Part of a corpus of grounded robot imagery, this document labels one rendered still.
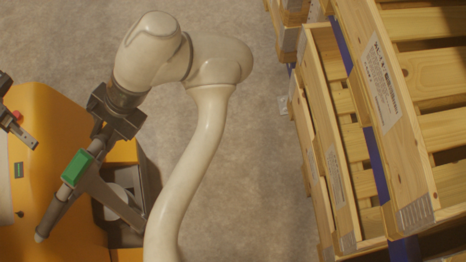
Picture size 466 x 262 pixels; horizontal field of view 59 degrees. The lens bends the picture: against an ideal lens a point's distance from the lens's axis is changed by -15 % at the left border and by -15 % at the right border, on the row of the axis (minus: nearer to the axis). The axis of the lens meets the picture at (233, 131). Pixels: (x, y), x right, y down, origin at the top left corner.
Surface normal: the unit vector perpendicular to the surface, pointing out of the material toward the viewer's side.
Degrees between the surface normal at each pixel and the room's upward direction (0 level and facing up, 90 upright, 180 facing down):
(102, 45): 0
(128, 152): 22
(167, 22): 34
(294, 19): 90
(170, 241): 46
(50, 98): 68
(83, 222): 74
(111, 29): 0
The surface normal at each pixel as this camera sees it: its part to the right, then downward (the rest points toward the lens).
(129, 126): -0.36, 0.59
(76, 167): 0.22, -0.19
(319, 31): 0.17, 0.92
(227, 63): 0.60, 0.05
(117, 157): 0.36, -0.38
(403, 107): -0.98, 0.17
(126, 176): 0.00, -0.35
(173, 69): 0.56, 0.69
